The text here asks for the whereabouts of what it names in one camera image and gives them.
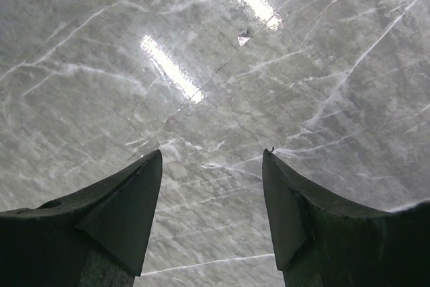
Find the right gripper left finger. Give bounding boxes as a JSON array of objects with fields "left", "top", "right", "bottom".
[{"left": 1, "top": 150, "right": 163, "bottom": 286}]

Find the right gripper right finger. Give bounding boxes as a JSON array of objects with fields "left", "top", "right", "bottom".
[{"left": 262, "top": 150, "right": 429, "bottom": 286}]

